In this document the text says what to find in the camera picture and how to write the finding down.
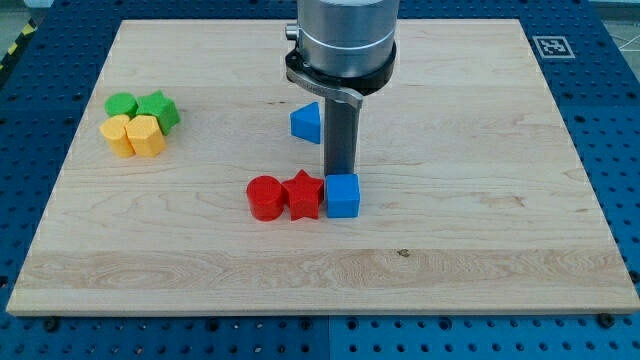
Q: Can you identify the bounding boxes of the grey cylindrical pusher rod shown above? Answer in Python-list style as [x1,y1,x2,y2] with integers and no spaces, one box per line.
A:
[324,99,360,175]

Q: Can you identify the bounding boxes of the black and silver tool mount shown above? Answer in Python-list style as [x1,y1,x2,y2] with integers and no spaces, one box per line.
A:
[285,43,397,109]

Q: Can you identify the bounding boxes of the blue triangle block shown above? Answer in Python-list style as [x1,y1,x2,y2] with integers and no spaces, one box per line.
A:
[290,102,321,144]

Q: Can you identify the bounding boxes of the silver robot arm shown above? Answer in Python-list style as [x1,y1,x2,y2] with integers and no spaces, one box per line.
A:
[285,0,400,175]

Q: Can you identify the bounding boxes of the blue cube block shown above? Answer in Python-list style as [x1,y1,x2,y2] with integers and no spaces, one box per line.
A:
[325,174,361,218]

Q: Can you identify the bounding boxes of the red star block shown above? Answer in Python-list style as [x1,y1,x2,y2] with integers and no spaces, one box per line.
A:
[282,170,324,221]

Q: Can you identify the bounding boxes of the red cylinder block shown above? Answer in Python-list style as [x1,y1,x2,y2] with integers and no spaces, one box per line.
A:
[246,175,284,221]

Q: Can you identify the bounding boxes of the light wooden board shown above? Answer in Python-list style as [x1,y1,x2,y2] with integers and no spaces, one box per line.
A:
[7,19,639,317]

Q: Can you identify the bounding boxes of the green star block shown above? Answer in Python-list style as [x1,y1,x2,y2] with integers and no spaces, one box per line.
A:
[136,90,180,135]

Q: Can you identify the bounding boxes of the yellow hexagon block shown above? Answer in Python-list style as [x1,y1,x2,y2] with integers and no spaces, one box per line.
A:
[125,115,166,157]

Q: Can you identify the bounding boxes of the white fiducial marker tag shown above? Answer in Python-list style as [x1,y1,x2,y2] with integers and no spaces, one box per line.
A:
[533,35,575,59]

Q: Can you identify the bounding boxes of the green cylinder block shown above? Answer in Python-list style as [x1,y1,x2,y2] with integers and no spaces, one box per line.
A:
[104,92,138,118]

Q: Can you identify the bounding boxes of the yellow cylinder block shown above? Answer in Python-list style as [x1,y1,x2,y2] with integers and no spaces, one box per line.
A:
[99,114,135,158]

